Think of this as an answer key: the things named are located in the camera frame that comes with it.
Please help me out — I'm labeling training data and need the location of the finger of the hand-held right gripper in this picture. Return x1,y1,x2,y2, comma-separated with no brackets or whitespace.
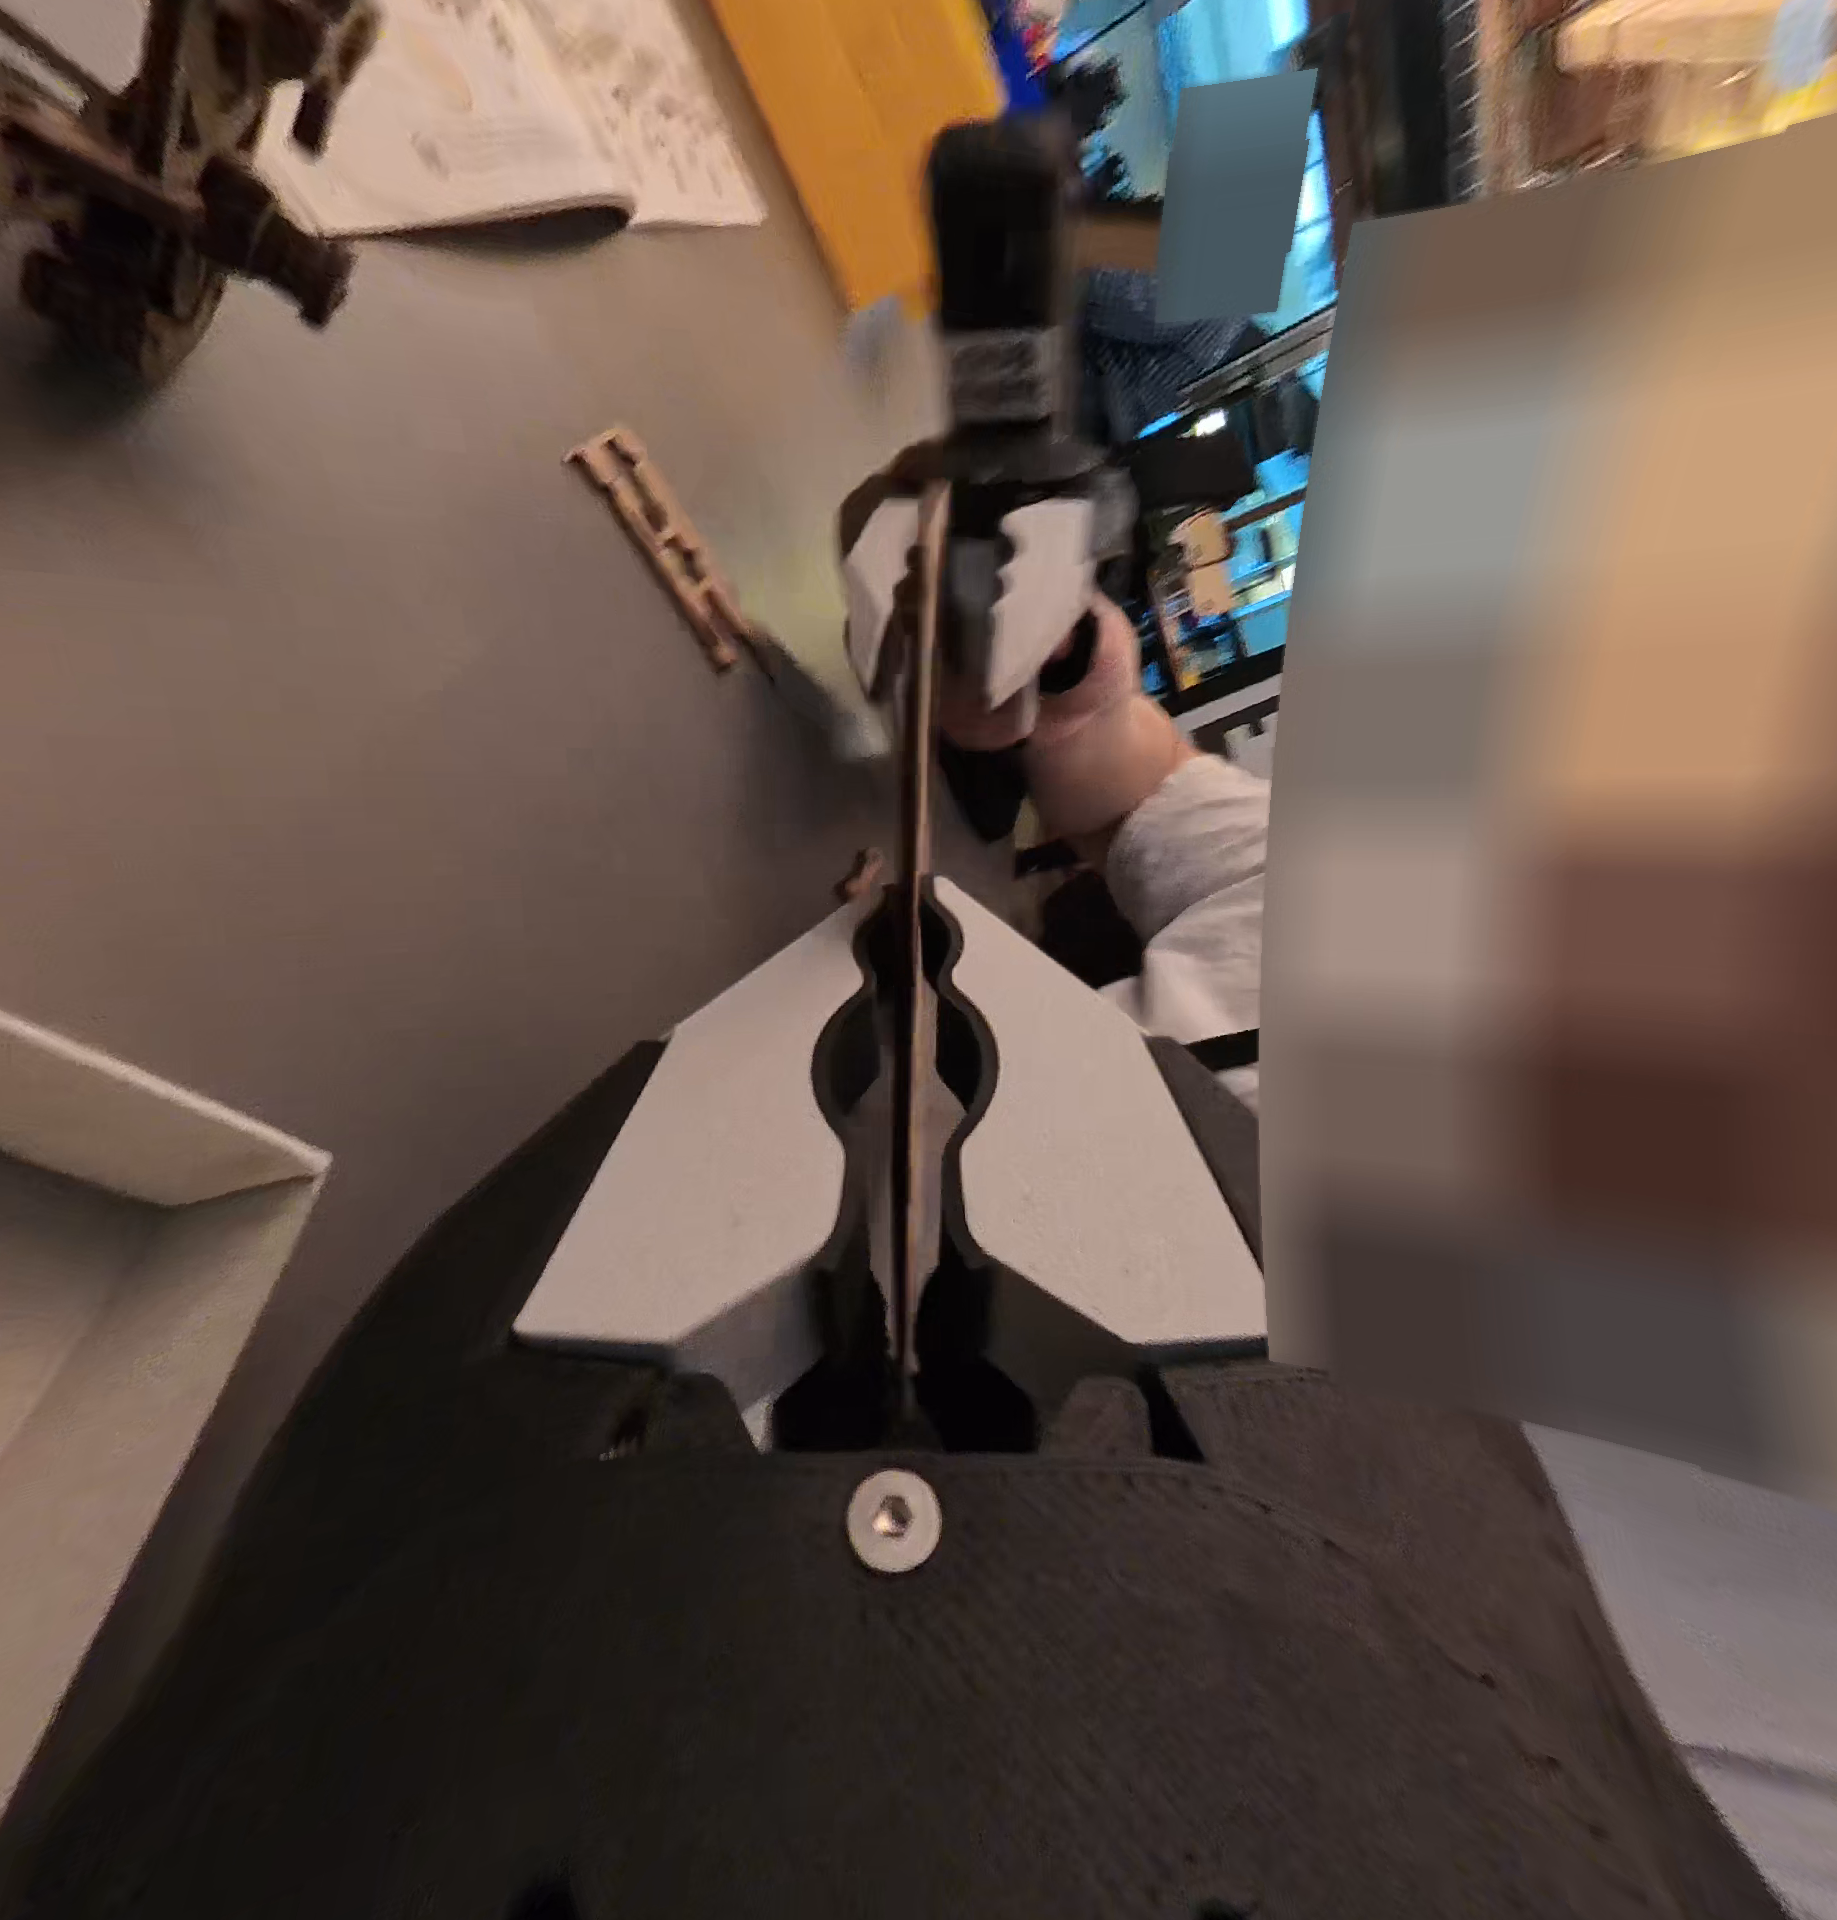
840,489,930,708
984,501,1110,702

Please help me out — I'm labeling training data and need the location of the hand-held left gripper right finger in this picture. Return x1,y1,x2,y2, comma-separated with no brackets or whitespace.
926,876,1269,1446

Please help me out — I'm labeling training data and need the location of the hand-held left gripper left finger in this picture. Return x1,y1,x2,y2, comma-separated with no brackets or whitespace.
510,881,911,1446

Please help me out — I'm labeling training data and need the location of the thin wooden parts sheet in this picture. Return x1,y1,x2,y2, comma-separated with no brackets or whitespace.
887,476,962,1418

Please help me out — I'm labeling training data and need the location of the person's right forearm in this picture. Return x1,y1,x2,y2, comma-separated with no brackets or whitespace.
1102,749,1277,1037

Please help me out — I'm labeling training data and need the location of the wooden parts strip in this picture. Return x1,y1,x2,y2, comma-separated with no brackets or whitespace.
565,429,748,673

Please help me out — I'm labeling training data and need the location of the assembled wooden model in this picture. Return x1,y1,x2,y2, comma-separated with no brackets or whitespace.
0,0,385,387

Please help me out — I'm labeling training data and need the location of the person's right hand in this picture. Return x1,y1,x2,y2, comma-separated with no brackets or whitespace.
939,600,1205,845

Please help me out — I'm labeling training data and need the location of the yellow board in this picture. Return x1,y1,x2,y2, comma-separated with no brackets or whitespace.
708,0,1012,317

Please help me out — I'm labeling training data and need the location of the blue lit screen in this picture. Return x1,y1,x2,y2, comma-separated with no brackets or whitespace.
1130,321,1337,721

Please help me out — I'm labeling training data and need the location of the white instruction booklet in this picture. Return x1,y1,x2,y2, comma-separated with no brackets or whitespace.
280,0,770,244

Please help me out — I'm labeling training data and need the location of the wooden shelf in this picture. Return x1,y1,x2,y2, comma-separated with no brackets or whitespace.
1464,0,1837,203

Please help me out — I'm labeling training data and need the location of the white cardboard box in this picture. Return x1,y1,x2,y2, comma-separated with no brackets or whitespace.
0,990,332,1863

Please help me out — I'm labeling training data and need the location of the person's light clothing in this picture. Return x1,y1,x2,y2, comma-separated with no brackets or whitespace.
1524,1425,1837,1920

